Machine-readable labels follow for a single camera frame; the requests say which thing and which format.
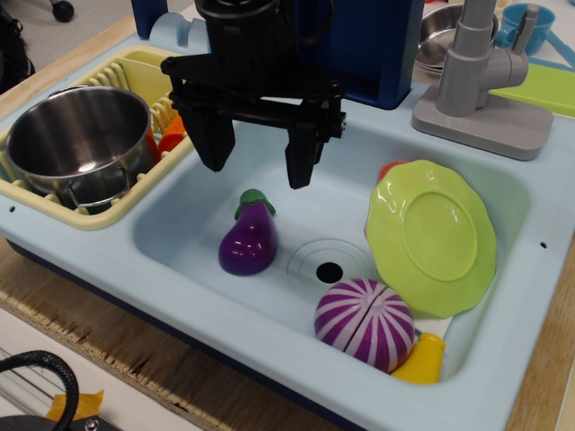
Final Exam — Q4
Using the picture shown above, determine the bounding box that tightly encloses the purple toy eggplant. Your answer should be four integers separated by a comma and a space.
218, 189, 279, 277

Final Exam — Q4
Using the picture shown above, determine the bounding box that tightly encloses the blue plastic utensil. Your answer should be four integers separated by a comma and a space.
529, 31, 574, 72

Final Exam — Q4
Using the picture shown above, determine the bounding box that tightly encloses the stainless steel pot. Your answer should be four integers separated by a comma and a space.
6, 85, 160, 215

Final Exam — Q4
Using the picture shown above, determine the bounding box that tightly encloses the blue plastic cup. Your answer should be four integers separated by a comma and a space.
494, 4, 556, 56

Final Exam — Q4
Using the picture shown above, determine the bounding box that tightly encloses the light blue toy sink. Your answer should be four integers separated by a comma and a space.
0, 12, 575, 431

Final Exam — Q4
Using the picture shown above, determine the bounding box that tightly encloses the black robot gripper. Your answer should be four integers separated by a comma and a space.
161, 1, 346, 189

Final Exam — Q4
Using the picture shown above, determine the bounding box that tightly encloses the black cable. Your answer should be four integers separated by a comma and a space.
0, 350, 81, 431

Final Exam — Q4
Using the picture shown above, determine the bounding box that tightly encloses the purple striped toy onion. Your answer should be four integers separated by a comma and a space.
314, 278, 415, 374

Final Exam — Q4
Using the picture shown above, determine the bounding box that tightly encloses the black chair caster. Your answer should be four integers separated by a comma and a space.
49, 0, 75, 22

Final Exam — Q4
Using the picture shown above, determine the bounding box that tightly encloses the yellow toy bottle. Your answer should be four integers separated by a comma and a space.
392, 333, 446, 385

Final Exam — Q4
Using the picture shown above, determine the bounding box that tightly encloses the grey toy faucet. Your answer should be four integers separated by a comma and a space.
411, 1, 553, 161

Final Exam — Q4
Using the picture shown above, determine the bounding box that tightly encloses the green plastic cutting board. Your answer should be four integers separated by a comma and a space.
491, 65, 575, 117

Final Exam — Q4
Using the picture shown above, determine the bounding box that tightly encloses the orange plastic cup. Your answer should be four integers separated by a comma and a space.
146, 114, 186, 163

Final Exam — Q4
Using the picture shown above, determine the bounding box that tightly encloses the dark blue plastic backboard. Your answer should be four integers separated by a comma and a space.
131, 1, 424, 110

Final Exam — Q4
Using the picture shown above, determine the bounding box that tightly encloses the stainless steel bowl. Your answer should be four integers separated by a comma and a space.
413, 3, 500, 78

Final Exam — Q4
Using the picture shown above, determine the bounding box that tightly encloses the orange plastic plate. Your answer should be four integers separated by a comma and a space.
363, 160, 410, 239

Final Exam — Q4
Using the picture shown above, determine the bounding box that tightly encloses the orange tape piece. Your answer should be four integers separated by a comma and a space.
45, 389, 105, 422

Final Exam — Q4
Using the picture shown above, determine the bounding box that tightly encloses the green plastic plate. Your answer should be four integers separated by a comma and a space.
365, 160, 497, 318

